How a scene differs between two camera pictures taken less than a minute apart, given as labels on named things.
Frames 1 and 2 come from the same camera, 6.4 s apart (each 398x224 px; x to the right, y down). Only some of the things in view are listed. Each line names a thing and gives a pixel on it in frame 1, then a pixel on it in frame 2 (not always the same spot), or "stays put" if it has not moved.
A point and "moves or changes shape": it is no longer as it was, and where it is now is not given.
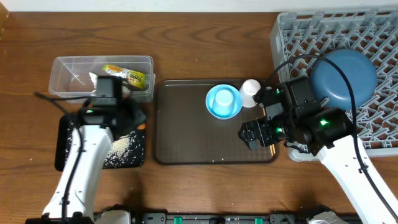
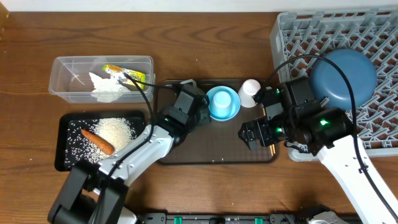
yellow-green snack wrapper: x=135 y=78 stays put
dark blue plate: x=331 y=85 stays put
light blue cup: x=223 y=104 stays put
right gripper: x=262 y=124 stays put
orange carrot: x=141 y=126 moves or changes shape
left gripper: x=141 y=117 -> x=206 y=116
